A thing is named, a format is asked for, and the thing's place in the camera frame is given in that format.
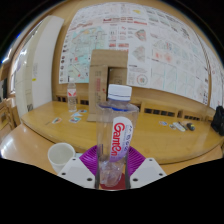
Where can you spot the narrow wall poster sheet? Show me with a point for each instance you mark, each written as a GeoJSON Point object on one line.
{"type": "Point", "coordinates": [215, 80]}

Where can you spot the white ceramic mug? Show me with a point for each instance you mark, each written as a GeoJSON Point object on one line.
{"type": "Point", "coordinates": [60, 156]}

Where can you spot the brown cardboard box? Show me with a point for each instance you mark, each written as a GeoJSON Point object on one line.
{"type": "Point", "coordinates": [100, 76]}

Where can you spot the small red-labelled water bottle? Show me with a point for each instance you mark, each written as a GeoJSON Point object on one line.
{"type": "Point", "coordinates": [72, 98]}

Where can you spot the clear plastic water bottle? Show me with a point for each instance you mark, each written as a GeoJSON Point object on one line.
{"type": "Point", "coordinates": [115, 113]}

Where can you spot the large wall poster sheet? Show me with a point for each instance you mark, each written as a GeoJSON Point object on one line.
{"type": "Point", "coordinates": [160, 43]}

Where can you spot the white marker pen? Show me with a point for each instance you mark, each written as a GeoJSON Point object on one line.
{"type": "Point", "coordinates": [179, 126]}

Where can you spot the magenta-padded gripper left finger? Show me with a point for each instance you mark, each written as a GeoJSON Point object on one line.
{"type": "Point", "coordinates": [73, 172]}

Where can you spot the small printed card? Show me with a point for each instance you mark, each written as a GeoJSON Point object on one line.
{"type": "Point", "coordinates": [56, 120]}
{"type": "Point", "coordinates": [74, 120]}
{"type": "Point", "coordinates": [163, 123]}

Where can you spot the white door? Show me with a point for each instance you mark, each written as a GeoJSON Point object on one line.
{"type": "Point", "coordinates": [43, 66]}

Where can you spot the black bag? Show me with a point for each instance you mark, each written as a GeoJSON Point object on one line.
{"type": "Point", "coordinates": [218, 121]}

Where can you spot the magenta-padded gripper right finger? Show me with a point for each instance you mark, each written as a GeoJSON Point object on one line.
{"type": "Point", "coordinates": [148, 171]}

